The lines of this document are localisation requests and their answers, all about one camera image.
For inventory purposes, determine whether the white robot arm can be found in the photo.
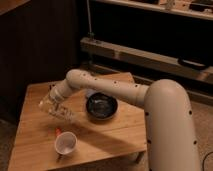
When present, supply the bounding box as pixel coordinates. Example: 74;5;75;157
50;69;202;171

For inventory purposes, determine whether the upper wooden shelf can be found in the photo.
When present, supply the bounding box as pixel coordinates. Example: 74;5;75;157
94;0;213;21

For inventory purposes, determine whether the grey metal rail shelf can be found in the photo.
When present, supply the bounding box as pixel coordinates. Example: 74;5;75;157
80;37;213;85

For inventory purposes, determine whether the wooden low table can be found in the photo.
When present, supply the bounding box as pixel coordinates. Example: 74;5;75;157
8;82;147;171

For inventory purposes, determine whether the black bowl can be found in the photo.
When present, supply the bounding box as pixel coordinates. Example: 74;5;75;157
86;93;118;120

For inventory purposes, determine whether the black handle loop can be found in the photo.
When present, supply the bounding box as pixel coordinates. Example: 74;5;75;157
177;58;209;70

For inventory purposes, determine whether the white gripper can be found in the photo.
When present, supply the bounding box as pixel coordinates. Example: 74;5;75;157
50;83;71;102

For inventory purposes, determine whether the small orange object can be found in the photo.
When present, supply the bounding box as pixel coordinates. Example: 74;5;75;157
56;128;61;136

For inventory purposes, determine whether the white paper cup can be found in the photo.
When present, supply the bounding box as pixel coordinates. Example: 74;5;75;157
54;132;77;156

